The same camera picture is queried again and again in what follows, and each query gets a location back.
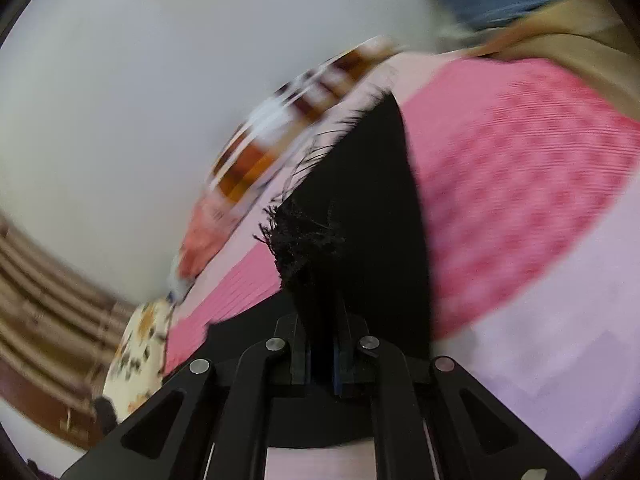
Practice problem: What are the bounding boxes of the dark wooden bed frame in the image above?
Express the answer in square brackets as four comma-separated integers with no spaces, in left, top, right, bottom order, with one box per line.
[0,360,106,451]

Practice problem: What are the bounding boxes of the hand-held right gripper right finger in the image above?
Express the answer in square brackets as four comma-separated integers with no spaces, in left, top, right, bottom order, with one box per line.
[332,310,581,480]

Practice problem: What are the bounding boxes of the brown striped curtain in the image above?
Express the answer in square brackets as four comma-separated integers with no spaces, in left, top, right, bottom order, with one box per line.
[0,210,136,396]

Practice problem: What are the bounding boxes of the beige cloth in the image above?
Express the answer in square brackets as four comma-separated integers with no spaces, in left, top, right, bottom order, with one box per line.
[470,0,640,121]

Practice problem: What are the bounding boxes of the floral pillow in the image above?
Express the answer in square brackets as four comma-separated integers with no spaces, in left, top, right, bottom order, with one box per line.
[102,300,176,426]

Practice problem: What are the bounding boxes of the pink orange patchwork pillow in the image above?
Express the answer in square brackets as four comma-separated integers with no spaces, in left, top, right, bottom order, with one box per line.
[167,35,411,306]

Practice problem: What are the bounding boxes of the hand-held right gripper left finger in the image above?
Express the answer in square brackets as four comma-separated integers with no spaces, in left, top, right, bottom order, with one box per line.
[60,312,312,480]

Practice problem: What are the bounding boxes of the pink checked bedsheet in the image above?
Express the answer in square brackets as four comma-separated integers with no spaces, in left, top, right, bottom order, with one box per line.
[162,52,640,480]

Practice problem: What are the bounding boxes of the black pants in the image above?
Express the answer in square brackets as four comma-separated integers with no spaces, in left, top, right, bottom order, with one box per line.
[207,87,433,448]

